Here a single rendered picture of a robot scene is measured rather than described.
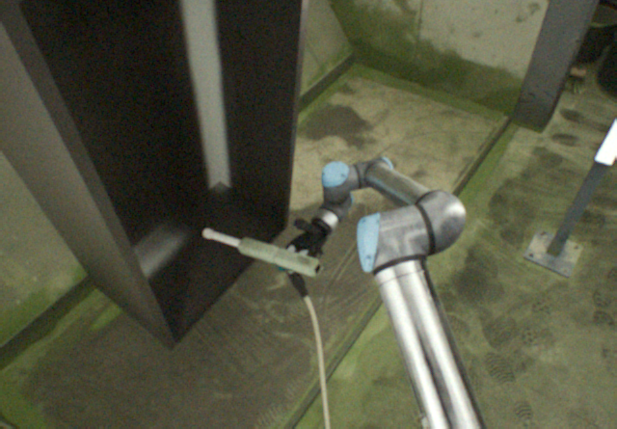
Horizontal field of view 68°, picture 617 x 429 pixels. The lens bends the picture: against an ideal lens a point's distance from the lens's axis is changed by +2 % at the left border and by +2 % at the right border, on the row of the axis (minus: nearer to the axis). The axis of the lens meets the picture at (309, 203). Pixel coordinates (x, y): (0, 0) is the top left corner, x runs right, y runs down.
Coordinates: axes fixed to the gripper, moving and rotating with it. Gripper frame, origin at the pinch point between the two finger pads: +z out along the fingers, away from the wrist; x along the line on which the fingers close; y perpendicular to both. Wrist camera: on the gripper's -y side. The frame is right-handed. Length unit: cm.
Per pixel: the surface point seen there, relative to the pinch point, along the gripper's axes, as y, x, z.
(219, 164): -12, 47, -26
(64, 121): -81, -15, 37
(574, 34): 10, -48, -178
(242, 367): 53, 28, 19
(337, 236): 53, 26, -56
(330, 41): 13, 91, -177
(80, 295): 31, 107, 30
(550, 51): 19, -39, -179
